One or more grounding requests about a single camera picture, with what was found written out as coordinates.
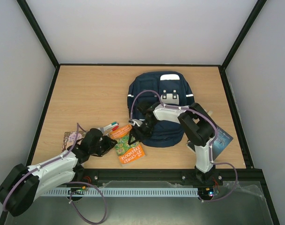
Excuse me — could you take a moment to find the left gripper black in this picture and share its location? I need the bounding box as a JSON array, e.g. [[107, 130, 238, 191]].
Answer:
[[91, 136, 117, 158]]

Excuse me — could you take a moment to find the orange treehouse book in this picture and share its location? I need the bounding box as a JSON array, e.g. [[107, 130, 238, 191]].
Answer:
[[109, 125, 145, 165]]

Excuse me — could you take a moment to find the navy blue backpack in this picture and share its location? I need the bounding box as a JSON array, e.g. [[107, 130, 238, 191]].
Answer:
[[127, 71, 195, 148]]

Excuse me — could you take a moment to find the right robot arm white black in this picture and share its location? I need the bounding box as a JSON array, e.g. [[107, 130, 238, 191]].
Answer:
[[128, 102, 218, 184]]

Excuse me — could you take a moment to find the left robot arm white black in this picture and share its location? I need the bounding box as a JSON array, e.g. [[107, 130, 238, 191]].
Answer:
[[0, 128, 117, 217]]

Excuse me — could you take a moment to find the purple cap marker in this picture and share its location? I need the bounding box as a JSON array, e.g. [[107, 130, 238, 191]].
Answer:
[[98, 127, 109, 134]]

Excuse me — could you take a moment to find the red cap marker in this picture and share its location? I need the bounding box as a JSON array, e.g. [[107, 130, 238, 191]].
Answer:
[[106, 124, 119, 132]]

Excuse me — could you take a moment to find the green cap marker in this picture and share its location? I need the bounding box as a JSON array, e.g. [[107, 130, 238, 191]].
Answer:
[[105, 121, 119, 127]]

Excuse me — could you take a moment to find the purple illustrated book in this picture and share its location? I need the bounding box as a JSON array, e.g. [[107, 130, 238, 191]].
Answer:
[[62, 132, 82, 151]]

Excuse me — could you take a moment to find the dark blue fantasy book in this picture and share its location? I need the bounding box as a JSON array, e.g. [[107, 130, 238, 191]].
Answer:
[[212, 125, 233, 160]]

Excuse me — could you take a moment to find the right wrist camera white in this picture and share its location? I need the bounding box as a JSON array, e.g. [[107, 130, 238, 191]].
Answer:
[[129, 119, 144, 127]]

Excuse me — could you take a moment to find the black aluminium frame rail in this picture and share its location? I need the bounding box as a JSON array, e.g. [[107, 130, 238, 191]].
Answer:
[[84, 169, 266, 187]]

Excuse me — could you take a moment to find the light blue cable duct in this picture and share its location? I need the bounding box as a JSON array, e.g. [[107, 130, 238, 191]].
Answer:
[[42, 187, 198, 197]]

